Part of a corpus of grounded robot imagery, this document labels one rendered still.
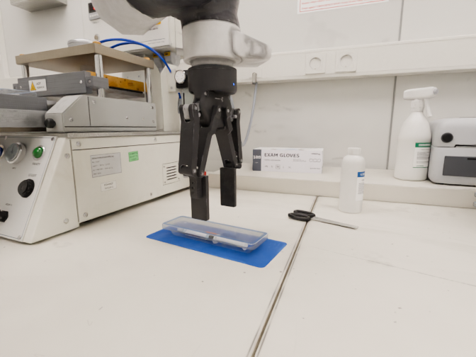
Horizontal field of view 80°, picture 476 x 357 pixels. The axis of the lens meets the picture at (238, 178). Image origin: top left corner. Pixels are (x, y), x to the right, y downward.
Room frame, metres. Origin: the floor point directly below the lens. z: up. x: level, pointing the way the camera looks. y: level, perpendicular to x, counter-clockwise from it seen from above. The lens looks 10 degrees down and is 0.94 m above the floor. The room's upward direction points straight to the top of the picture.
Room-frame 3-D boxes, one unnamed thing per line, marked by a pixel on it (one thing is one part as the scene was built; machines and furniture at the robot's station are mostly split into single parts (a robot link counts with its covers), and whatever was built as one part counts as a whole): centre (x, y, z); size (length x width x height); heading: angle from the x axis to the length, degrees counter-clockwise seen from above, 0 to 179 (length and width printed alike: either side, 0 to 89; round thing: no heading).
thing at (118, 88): (0.75, 0.37, 1.07); 0.22 x 0.17 x 0.10; 66
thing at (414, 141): (0.79, -0.49, 0.92); 0.09 x 0.08 x 0.25; 28
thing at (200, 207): (0.42, 0.06, 0.83); 0.03 x 0.01 x 0.07; 60
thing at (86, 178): (0.74, 0.37, 0.84); 0.53 x 0.37 x 0.17; 156
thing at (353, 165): (0.63, -0.26, 0.82); 0.05 x 0.05 x 0.14
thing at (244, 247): (0.45, 0.04, 0.76); 0.18 x 0.06 x 0.02; 60
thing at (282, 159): (0.97, -0.18, 0.83); 0.23 x 0.12 x 0.07; 73
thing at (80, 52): (0.77, 0.35, 1.08); 0.31 x 0.24 x 0.13; 66
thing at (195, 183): (0.41, 0.07, 0.86); 0.03 x 0.01 x 0.05; 150
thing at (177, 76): (0.78, 0.12, 1.05); 0.15 x 0.05 x 0.15; 66
